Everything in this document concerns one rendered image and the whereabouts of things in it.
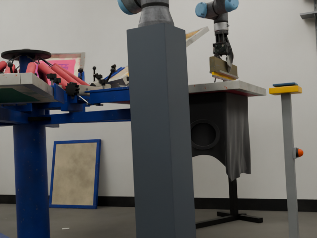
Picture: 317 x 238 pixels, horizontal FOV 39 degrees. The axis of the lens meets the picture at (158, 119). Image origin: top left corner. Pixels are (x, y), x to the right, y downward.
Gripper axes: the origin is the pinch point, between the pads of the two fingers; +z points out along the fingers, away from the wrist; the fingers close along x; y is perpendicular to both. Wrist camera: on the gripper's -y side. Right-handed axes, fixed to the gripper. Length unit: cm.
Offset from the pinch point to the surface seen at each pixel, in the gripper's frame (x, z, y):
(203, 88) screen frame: -2.0, 10.8, 29.1
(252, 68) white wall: -31, -27, -200
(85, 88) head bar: -67, 5, 28
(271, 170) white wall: -19, 69, -200
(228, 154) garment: 5.2, 42.0, 19.0
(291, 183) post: 32, 56, 14
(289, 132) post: 33.1, 32.9, 13.9
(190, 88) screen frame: -8.2, 10.0, 29.1
